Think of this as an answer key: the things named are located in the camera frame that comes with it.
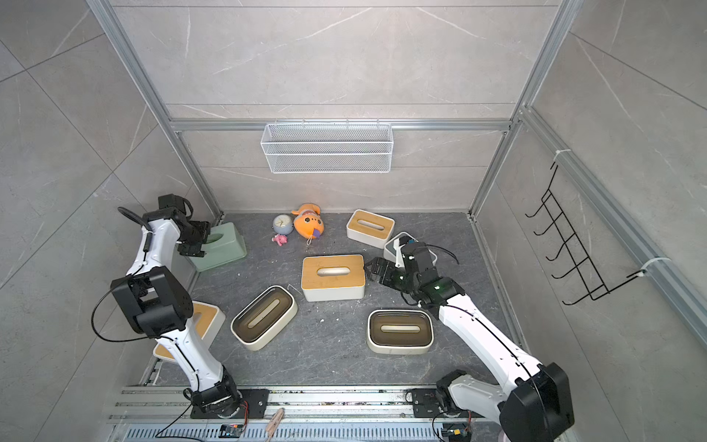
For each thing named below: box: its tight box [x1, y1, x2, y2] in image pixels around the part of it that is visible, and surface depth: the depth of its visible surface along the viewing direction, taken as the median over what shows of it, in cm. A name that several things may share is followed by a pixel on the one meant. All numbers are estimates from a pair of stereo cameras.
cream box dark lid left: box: [230, 285, 299, 351], surface depth 85 cm
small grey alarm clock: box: [271, 213, 295, 236], surface depth 113 cm
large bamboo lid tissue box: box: [301, 254, 367, 303], surface depth 93 cm
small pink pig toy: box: [271, 233, 289, 246], surface depth 110 cm
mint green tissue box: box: [189, 221, 248, 273], surface depth 103 cm
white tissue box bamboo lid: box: [346, 209, 396, 250], surface depth 110 cm
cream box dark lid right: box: [366, 309, 435, 356], surface depth 82 cm
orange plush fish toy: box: [290, 202, 325, 245], surface depth 108 cm
